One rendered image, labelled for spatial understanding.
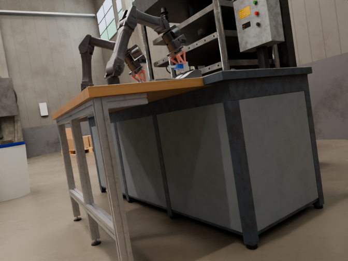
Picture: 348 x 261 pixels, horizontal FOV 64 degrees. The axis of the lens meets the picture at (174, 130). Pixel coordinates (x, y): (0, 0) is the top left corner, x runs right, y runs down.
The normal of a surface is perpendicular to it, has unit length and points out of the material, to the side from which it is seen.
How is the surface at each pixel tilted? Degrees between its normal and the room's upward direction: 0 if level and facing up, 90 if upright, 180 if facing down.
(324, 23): 90
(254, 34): 90
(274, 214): 90
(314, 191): 90
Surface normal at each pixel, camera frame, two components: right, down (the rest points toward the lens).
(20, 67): 0.49, -0.04
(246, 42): -0.81, 0.15
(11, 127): 0.66, -0.07
